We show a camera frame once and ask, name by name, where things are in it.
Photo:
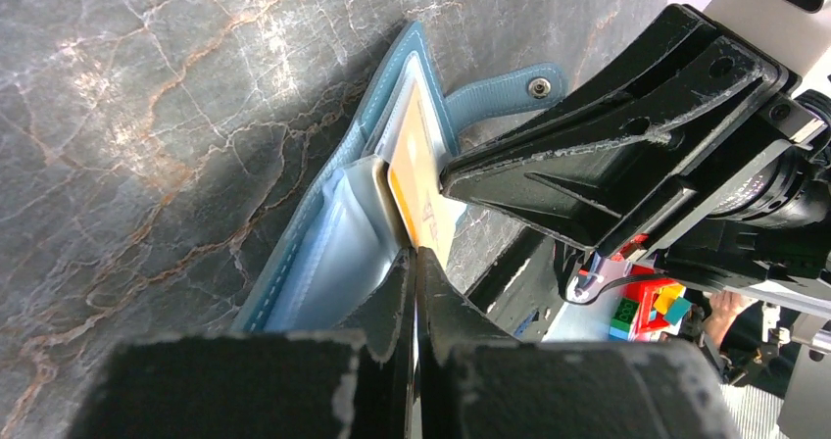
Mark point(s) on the blue card holder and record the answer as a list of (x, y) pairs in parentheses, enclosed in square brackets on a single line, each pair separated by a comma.
[(347, 230)]

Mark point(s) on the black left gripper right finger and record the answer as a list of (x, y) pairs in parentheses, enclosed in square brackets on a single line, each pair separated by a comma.
[(477, 381)]

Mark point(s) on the colourful toy blocks pile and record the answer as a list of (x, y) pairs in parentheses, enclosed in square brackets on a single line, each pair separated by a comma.
[(648, 309)]

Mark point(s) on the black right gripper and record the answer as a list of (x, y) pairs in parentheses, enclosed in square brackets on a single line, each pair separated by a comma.
[(685, 148)]

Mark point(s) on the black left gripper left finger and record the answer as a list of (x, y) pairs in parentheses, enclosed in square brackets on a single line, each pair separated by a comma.
[(353, 380)]

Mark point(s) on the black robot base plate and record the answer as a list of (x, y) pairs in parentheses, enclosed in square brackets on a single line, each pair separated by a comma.
[(519, 291)]

